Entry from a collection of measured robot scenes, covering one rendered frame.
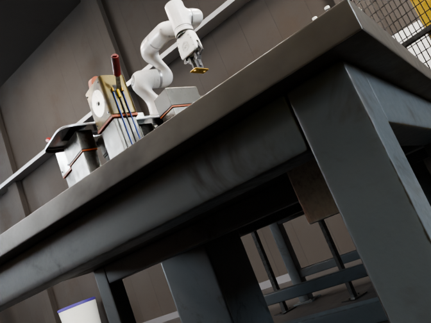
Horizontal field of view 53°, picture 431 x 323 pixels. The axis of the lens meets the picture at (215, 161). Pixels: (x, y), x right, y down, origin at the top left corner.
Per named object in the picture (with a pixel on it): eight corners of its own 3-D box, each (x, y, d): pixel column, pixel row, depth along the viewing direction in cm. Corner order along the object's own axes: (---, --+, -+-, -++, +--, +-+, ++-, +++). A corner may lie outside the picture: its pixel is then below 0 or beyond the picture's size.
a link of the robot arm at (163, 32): (179, 47, 221) (207, 23, 194) (150, 49, 213) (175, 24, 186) (174, 30, 221) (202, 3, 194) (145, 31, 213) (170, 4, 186)
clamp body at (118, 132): (147, 199, 105) (101, 69, 112) (124, 216, 115) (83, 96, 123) (176, 192, 110) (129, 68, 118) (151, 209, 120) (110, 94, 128)
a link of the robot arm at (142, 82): (184, 158, 224) (156, 164, 216) (175, 162, 234) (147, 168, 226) (161, 65, 226) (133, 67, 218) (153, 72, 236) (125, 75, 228)
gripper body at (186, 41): (171, 39, 191) (179, 61, 188) (185, 25, 184) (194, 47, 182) (183, 41, 196) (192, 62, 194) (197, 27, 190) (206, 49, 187)
